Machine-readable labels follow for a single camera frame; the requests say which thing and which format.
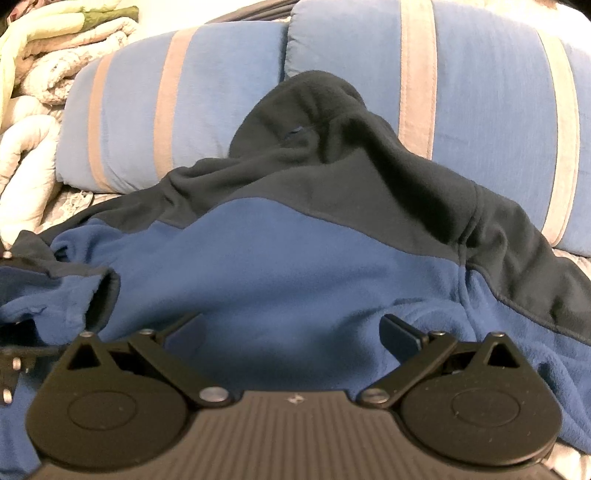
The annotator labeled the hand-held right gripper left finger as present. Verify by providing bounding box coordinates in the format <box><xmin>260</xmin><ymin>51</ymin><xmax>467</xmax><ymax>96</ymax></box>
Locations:
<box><xmin>58</xmin><ymin>313</ymin><xmax>234</xmax><ymax>409</ymax></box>

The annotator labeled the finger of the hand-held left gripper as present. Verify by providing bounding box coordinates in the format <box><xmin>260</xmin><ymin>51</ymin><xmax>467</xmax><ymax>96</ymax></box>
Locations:
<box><xmin>0</xmin><ymin>344</ymin><xmax>62</xmax><ymax>406</ymax></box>

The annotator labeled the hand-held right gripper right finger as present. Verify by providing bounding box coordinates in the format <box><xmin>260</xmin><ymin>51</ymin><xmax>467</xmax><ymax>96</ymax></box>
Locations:
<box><xmin>358</xmin><ymin>315</ymin><xmax>526</xmax><ymax>409</ymax></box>

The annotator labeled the blue and black fleece jacket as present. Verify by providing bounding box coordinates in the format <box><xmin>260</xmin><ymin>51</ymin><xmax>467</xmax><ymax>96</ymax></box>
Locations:
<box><xmin>0</xmin><ymin>71</ymin><xmax>591</xmax><ymax>480</ymax></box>

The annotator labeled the white quilted bedspread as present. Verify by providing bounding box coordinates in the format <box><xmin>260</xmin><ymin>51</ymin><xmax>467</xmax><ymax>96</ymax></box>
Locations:
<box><xmin>34</xmin><ymin>187</ymin><xmax>591</xmax><ymax>480</ymax></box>

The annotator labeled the blue striped pillow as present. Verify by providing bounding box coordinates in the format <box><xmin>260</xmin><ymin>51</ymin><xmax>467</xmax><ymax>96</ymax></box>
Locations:
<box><xmin>55</xmin><ymin>21</ymin><xmax>291</xmax><ymax>195</ymax></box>
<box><xmin>283</xmin><ymin>0</ymin><xmax>591</xmax><ymax>258</ymax></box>

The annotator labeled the white and green quilted comforter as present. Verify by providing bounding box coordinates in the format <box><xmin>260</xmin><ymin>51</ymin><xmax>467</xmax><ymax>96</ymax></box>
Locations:
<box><xmin>0</xmin><ymin>0</ymin><xmax>140</xmax><ymax>247</ymax></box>

